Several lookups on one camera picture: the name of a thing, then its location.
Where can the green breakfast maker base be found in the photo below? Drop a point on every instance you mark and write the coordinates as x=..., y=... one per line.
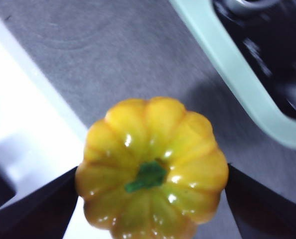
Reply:
x=237, y=74

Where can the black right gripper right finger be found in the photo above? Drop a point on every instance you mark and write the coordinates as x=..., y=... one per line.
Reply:
x=267, y=214

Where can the silver control knob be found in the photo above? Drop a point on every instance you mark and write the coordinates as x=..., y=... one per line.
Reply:
x=245, y=6

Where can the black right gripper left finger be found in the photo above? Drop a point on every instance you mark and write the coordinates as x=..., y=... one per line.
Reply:
x=38, y=214

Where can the black control panel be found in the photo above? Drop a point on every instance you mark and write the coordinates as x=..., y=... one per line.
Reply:
x=275, y=49

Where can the yellow toy pumpkin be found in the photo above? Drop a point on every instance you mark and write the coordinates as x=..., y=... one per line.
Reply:
x=150, y=139

